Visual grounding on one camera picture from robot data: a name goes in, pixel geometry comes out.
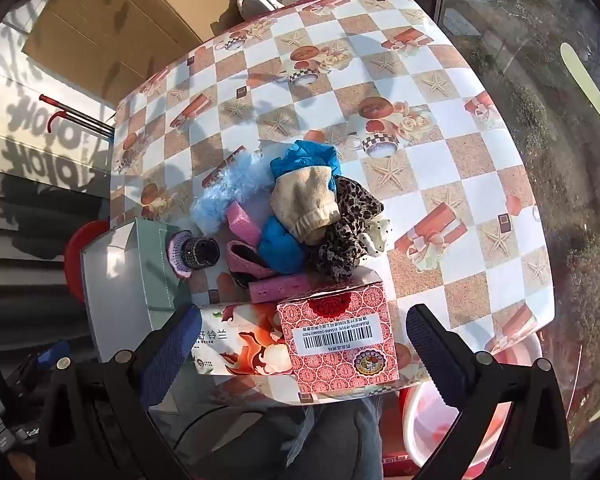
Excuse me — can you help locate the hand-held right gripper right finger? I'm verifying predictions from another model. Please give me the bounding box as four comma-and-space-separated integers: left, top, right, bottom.
406, 303, 585, 480

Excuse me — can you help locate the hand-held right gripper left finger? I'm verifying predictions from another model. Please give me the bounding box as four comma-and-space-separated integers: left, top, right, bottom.
35, 304, 203, 480

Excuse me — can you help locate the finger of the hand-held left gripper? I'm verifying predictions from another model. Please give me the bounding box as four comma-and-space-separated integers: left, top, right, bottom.
35, 341, 73, 368

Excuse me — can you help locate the white cardboard storage box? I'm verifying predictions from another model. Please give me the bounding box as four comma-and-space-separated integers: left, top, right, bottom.
80, 217, 191, 331

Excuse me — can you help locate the purple black knitted sock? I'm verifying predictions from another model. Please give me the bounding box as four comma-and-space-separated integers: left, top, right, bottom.
166, 231, 221, 279

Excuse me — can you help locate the leopard print cloth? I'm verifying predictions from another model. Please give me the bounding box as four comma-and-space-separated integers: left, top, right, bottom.
305, 176, 385, 283

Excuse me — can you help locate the pink sponge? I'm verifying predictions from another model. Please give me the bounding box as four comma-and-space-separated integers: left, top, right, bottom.
247, 272, 315, 305
225, 200, 265, 246

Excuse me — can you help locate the light blue fluffy cloth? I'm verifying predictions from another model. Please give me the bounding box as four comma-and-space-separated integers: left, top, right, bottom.
190, 152, 275, 236

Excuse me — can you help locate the pink plastic basin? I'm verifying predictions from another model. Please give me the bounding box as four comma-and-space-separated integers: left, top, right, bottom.
402, 332, 545, 480

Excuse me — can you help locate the floral tissue pack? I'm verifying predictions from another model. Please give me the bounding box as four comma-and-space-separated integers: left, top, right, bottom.
190, 300, 295, 378

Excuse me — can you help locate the red patterned carton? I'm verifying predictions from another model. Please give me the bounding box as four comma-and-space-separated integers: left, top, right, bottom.
276, 272, 399, 395

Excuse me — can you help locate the red plastic chair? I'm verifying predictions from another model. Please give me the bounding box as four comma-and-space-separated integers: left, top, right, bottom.
64, 220, 113, 306

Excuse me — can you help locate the pink knitted cloth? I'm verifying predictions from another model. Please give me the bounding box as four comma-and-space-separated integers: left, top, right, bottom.
224, 240, 275, 288

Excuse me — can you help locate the person's leg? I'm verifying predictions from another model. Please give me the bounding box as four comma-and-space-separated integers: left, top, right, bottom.
290, 395, 385, 480

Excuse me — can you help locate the white polka dot cloth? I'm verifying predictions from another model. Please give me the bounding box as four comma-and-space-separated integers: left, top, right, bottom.
362, 217, 393, 258

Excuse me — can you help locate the beige sock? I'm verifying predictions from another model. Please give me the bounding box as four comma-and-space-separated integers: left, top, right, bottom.
270, 165, 341, 246

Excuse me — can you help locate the checkered printed tablecloth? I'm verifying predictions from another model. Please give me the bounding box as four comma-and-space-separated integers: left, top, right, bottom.
109, 0, 555, 406

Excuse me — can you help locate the brown cardboard sheet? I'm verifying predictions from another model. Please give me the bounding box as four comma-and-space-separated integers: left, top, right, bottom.
22, 0, 261, 106

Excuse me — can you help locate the black cable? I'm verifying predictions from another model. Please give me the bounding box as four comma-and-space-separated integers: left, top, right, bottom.
172, 407, 291, 480

